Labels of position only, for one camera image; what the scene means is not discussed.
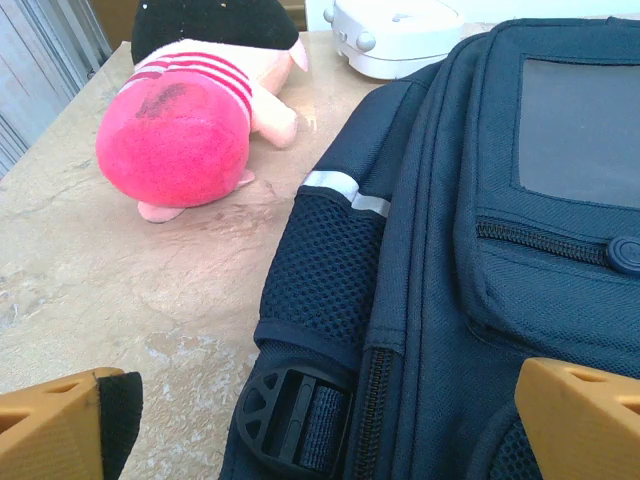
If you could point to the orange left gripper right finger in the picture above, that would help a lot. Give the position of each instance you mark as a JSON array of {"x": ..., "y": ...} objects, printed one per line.
[{"x": 580, "y": 430}]

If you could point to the white rounded plastic box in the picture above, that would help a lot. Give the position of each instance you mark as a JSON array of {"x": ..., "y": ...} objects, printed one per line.
[{"x": 400, "y": 35}]

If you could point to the navy blue backpack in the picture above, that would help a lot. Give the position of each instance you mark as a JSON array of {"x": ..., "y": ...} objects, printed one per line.
[{"x": 450, "y": 300}]

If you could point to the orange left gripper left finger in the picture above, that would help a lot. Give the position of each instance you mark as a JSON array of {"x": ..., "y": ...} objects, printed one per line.
[{"x": 50, "y": 435}]

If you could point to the pink plush doll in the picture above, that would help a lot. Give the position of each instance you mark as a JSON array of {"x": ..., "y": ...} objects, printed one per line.
[{"x": 175, "y": 150}]

